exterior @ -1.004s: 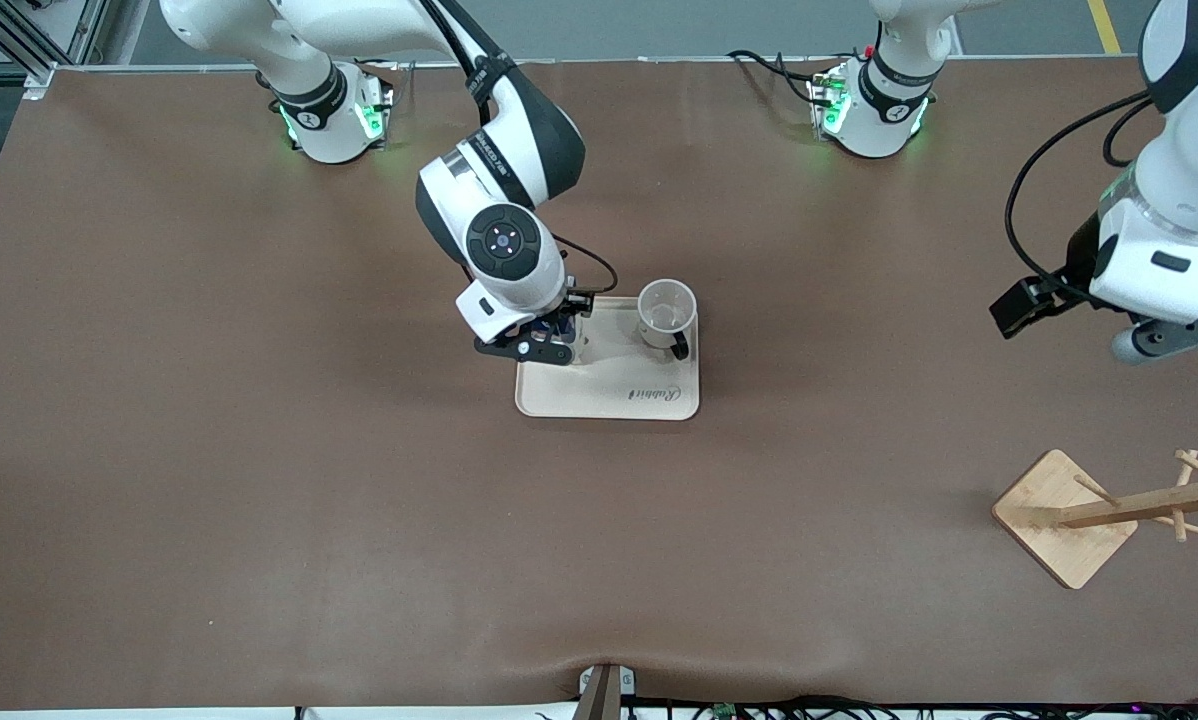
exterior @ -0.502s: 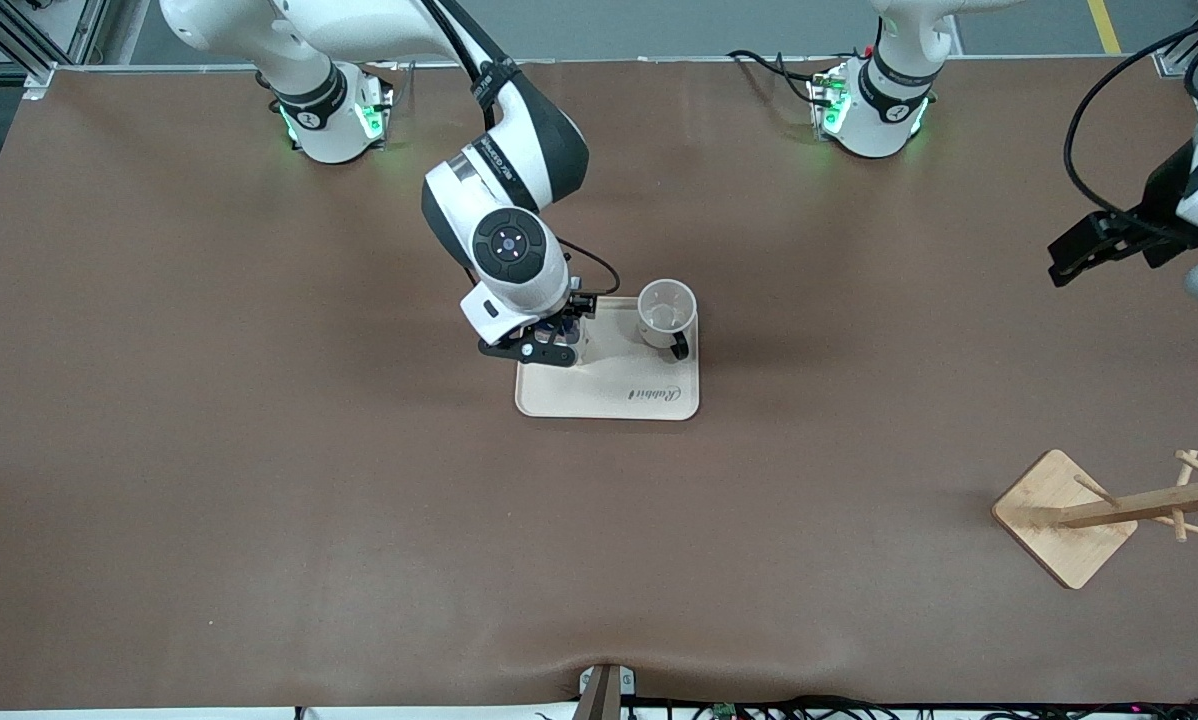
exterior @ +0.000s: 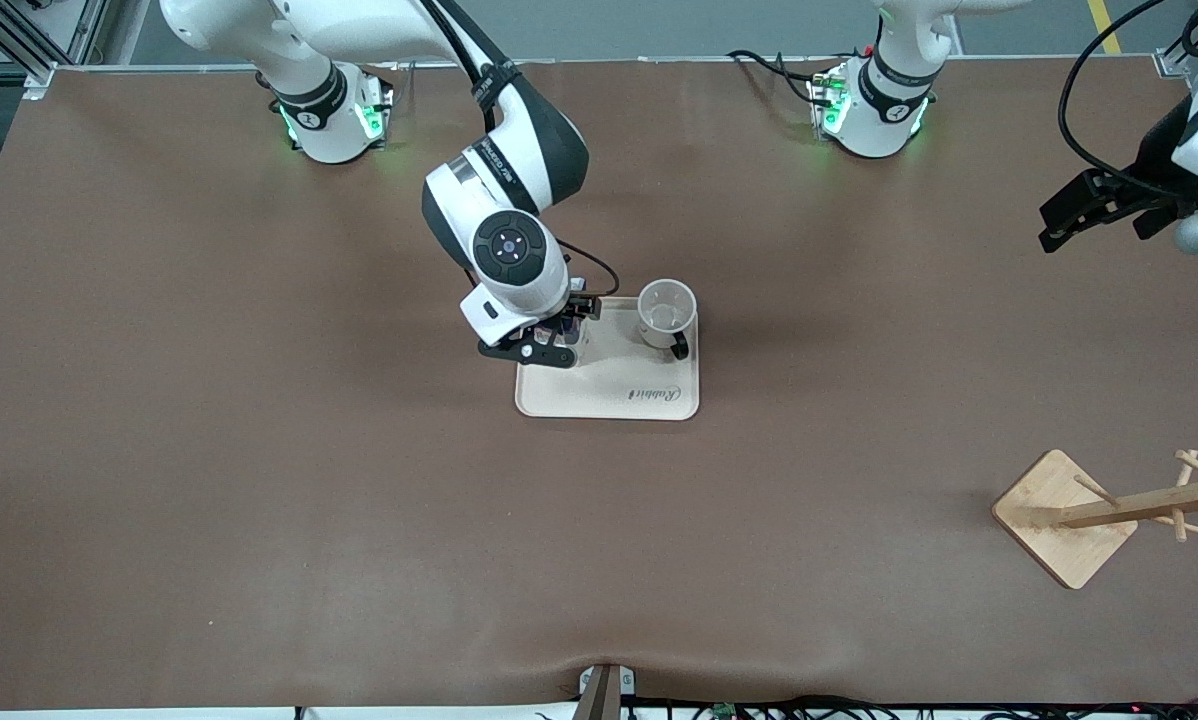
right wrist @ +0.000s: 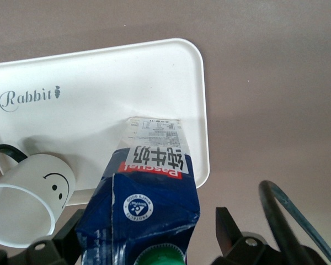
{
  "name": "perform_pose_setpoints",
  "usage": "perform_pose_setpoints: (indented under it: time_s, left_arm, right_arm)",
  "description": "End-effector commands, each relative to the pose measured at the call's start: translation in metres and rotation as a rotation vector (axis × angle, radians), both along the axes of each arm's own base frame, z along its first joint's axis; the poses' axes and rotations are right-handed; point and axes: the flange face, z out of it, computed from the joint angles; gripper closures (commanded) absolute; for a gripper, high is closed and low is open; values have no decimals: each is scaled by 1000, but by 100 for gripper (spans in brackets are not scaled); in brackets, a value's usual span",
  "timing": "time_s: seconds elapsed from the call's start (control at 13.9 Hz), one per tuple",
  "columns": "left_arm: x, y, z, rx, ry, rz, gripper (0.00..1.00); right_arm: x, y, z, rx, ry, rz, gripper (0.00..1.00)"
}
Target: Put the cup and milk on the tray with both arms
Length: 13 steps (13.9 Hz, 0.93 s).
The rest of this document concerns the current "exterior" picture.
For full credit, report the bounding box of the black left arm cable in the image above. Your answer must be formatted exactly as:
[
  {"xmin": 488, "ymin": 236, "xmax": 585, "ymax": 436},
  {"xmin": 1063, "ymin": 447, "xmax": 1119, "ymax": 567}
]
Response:
[{"xmin": 1058, "ymin": 0, "xmax": 1176, "ymax": 193}]

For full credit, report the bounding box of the brown table cover mat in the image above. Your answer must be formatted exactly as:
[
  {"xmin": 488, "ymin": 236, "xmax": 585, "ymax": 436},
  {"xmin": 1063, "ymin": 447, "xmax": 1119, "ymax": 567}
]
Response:
[{"xmin": 0, "ymin": 60, "xmax": 1198, "ymax": 713}]

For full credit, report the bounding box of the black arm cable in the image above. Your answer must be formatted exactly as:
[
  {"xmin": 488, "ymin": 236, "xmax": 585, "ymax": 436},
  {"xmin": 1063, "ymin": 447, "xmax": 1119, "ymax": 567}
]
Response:
[
  {"xmin": 1058, "ymin": 0, "xmax": 1176, "ymax": 193},
  {"xmin": 419, "ymin": 0, "xmax": 621, "ymax": 299}
]

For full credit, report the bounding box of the black left base cable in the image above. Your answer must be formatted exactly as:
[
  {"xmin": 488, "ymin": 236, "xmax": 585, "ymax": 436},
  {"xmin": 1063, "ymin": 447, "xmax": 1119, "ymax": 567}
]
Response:
[{"xmin": 727, "ymin": 48, "xmax": 830, "ymax": 106}]

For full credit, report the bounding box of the cream rectangular rabbit tray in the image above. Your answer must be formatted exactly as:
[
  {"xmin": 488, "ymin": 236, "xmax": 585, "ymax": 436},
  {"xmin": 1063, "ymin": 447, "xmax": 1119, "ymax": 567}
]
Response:
[{"xmin": 515, "ymin": 296, "xmax": 701, "ymax": 421}]

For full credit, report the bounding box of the wooden mug rack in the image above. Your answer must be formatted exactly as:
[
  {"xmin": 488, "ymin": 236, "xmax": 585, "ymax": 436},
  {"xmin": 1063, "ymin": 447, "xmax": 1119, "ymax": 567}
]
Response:
[{"xmin": 992, "ymin": 449, "xmax": 1198, "ymax": 590}]

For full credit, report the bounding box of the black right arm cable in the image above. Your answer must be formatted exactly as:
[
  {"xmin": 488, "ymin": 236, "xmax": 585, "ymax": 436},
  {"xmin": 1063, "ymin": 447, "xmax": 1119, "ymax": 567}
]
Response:
[{"xmin": 419, "ymin": 0, "xmax": 621, "ymax": 299}]

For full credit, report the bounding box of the white smiley face mug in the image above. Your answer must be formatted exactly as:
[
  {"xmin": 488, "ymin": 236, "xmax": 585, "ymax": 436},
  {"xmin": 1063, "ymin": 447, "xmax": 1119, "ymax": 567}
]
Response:
[{"xmin": 637, "ymin": 278, "xmax": 699, "ymax": 362}]

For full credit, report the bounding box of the aluminium frame profile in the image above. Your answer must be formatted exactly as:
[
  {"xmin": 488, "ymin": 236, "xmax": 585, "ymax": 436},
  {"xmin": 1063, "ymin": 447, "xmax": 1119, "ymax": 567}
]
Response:
[{"xmin": 0, "ymin": 0, "xmax": 92, "ymax": 99}]

